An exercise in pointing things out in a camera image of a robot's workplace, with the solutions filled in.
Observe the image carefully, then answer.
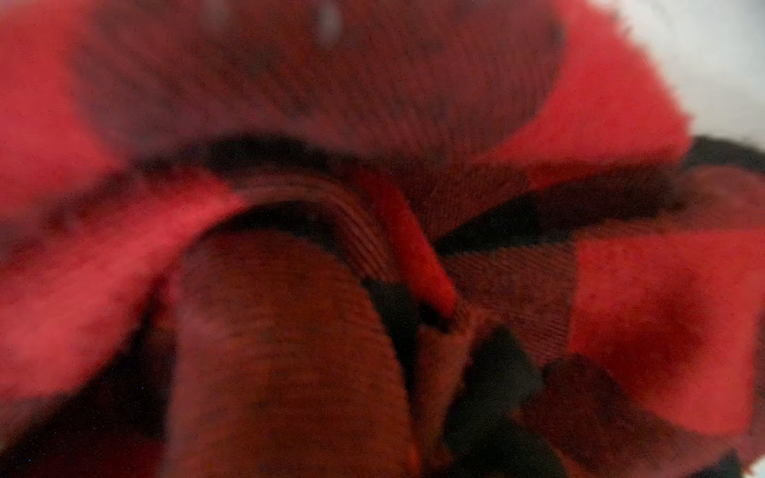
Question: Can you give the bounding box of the red black plaid shirt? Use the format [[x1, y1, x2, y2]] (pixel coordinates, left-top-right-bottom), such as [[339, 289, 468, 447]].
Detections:
[[1, 1, 764, 477]]

